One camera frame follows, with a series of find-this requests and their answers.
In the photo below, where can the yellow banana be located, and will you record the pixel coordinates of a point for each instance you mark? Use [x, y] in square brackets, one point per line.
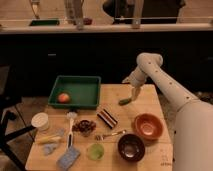
[48, 139]

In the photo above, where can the green plastic tray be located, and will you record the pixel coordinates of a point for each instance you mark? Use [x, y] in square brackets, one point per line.
[84, 92]

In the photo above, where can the dark red object on shelf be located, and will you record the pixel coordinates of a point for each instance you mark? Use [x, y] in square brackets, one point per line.
[87, 21]

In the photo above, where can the striped black white block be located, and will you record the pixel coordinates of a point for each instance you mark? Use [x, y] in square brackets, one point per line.
[107, 118]

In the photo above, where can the orange bowl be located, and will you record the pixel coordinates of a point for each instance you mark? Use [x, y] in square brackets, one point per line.
[148, 126]

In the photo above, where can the white dish brush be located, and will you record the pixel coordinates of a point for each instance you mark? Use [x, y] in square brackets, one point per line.
[71, 116]

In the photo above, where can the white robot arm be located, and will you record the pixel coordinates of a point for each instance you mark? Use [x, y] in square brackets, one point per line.
[193, 140]

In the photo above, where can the metal fork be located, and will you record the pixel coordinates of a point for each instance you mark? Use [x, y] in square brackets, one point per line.
[103, 136]

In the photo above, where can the green object on shelf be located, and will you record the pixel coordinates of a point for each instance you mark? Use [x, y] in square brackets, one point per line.
[53, 22]

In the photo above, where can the green small cup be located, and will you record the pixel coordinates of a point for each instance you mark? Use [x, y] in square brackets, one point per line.
[95, 151]

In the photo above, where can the dark brown bowl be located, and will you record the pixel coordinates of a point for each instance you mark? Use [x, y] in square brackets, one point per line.
[131, 148]

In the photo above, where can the bunch of dark grapes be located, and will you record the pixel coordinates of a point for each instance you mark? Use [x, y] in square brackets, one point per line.
[84, 127]

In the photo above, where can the white paper cup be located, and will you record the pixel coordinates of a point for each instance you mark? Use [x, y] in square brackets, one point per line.
[40, 121]

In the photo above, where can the black chair frame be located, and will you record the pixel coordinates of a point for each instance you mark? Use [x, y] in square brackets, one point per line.
[9, 98]

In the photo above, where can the red apple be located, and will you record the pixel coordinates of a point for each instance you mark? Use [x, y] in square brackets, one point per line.
[63, 98]

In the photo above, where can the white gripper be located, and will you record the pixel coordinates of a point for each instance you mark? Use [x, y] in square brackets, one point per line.
[137, 78]

